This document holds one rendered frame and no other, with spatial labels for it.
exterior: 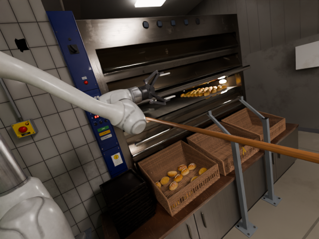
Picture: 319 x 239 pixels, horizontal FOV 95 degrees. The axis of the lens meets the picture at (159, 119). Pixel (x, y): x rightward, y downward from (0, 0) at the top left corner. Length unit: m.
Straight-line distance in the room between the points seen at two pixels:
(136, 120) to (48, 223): 0.41
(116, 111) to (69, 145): 0.81
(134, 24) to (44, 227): 1.43
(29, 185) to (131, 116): 0.48
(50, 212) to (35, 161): 0.78
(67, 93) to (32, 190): 0.41
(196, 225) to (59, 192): 1.08
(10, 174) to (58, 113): 0.62
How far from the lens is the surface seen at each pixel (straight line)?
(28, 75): 0.63
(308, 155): 0.66
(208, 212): 1.44
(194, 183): 1.29
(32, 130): 1.26
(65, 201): 1.51
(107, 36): 1.42
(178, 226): 1.27
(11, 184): 0.79
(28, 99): 1.33
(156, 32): 1.61
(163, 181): 1.50
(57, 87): 0.60
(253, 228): 1.93
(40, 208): 0.64
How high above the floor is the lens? 1.53
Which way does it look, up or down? 14 degrees down
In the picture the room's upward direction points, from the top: 15 degrees counter-clockwise
